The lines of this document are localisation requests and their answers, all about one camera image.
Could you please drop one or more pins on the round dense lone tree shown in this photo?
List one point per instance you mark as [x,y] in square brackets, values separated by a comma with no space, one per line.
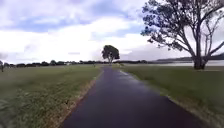
[110,52]

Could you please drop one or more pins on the dark wet asphalt path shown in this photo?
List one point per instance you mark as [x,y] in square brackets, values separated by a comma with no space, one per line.
[123,106]

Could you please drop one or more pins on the distant row of trees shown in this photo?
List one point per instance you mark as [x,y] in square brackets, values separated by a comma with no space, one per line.
[53,63]

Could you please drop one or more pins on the pale water surface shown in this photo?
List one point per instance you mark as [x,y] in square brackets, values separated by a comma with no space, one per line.
[180,64]

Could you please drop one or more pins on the grass strip beside water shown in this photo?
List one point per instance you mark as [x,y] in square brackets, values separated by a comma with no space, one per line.
[186,83]

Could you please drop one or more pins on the wide grass field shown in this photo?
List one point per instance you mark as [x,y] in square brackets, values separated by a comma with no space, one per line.
[40,93]

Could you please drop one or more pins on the large sparse spreading tree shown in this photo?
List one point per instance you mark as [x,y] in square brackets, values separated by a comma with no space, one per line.
[199,61]

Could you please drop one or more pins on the distant low hill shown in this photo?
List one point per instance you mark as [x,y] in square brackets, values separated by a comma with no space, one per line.
[213,57]

